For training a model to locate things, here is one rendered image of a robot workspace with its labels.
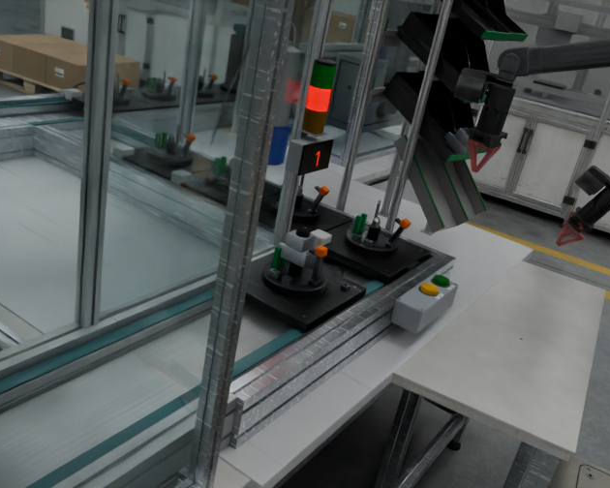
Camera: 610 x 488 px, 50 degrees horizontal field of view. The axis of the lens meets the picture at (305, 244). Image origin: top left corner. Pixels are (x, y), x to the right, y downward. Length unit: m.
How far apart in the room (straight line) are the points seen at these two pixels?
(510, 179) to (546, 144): 0.39
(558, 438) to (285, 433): 0.55
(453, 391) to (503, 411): 0.10
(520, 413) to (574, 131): 4.27
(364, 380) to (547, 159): 4.40
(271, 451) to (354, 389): 0.26
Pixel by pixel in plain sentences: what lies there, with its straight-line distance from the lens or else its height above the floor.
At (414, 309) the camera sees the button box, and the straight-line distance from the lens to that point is 1.46.
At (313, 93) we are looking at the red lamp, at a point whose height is 1.35.
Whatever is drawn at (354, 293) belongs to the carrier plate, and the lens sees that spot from 1.42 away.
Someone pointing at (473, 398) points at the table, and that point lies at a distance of 1.41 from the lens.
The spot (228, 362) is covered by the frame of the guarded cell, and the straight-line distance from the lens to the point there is 0.89.
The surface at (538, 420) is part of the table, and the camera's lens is 1.43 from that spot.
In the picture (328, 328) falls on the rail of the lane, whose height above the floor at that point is 0.96.
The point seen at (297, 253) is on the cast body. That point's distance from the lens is 1.36.
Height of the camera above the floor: 1.61
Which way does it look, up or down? 24 degrees down
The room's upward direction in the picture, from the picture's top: 11 degrees clockwise
